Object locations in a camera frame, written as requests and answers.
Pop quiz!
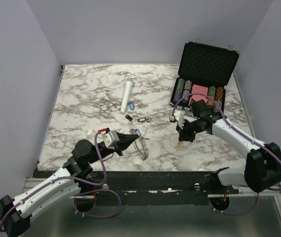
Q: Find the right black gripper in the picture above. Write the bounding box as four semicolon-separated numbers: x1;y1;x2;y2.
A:
176;118;202;142

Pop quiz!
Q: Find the yellow key tag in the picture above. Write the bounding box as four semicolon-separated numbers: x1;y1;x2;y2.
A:
175;141;182;148

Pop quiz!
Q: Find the large metal keyring disc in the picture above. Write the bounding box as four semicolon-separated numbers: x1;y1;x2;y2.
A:
129;128;149;160

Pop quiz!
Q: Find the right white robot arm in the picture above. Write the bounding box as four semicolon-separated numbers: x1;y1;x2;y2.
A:
169;100;281;194

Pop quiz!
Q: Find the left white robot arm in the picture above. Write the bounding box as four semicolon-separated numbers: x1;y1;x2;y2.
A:
0;128;139;237

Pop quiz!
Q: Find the black key fob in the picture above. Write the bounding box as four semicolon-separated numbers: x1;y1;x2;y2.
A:
125;115;133;121

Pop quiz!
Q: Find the blue key tag far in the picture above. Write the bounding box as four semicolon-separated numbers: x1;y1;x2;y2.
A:
129;102;135;111

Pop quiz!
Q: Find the pink playing card deck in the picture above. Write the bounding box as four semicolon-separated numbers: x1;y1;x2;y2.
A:
189;84;209;105

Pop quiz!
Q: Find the white microphone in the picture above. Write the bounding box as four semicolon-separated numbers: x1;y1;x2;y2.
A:
120;79;134;113

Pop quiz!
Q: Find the black poker chip case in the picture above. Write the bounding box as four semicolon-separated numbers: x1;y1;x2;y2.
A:
170;41;240;110

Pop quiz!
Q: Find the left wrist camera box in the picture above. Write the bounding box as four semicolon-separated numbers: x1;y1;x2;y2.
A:
102;131;119;148

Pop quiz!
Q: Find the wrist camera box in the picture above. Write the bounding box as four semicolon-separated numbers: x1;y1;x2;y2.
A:
169;111;185;129
102;131;119;148

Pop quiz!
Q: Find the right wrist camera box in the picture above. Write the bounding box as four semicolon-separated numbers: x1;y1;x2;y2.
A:
169;111;185;129

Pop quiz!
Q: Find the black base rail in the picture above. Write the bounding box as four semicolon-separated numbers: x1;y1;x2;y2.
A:
73;171;238;210

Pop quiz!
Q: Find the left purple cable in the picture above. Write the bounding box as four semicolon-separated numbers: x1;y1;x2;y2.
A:
0;128;122;233

